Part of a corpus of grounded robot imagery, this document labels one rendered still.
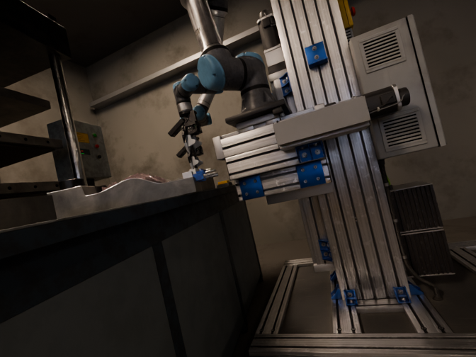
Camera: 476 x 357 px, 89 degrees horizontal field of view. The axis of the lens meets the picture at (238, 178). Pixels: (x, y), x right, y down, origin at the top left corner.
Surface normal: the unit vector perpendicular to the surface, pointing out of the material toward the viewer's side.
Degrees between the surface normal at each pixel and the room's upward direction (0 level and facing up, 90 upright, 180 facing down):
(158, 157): 90
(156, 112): 90
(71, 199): 90
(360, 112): 90
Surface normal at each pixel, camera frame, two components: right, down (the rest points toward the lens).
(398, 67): -0.33, 0.05
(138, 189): 0.06, -0.04
